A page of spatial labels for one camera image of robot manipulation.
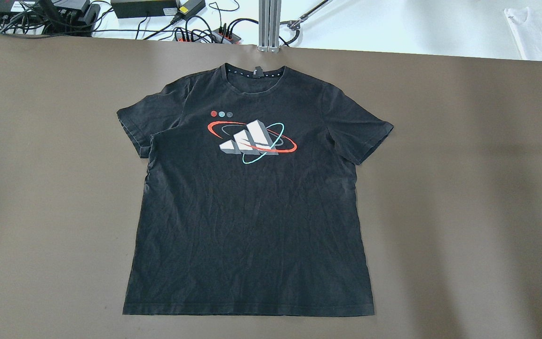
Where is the black printed t-shirt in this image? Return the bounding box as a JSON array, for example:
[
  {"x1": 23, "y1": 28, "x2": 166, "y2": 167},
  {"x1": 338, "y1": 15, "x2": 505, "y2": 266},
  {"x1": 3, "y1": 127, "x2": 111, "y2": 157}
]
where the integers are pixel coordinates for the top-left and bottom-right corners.
[{"x1": 118, "y1": 64, "x2": 393, "y2": 317}]

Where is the red black power strip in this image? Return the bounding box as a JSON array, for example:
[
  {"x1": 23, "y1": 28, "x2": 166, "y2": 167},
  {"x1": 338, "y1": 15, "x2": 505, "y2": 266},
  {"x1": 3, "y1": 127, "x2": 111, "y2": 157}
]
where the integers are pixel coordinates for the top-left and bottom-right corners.
[{"x1": 171, "y1": 27, "x2": 242, "y2": 44}]

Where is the black power adapter box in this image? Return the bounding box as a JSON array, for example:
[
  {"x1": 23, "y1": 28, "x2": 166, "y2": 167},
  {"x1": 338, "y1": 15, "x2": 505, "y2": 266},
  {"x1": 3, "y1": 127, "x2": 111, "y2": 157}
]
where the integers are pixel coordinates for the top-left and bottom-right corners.
[{"x1": 110, "y1": 0, "x2": 181, "y2": 19}]

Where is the black electronics box left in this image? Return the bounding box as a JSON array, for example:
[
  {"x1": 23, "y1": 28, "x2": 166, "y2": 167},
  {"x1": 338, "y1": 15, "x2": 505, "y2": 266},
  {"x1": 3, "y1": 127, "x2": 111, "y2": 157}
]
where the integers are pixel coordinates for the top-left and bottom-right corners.
[{"x1": 0, "y1": 0, "x2": 101, "y2": 36}]

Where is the aluminium frame post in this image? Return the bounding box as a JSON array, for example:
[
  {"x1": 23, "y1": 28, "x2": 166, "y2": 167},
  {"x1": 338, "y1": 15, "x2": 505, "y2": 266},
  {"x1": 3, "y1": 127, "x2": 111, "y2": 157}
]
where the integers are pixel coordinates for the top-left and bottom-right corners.
[{"x1": 257, "y1": 0, "x2": 281, "y2": 52}]

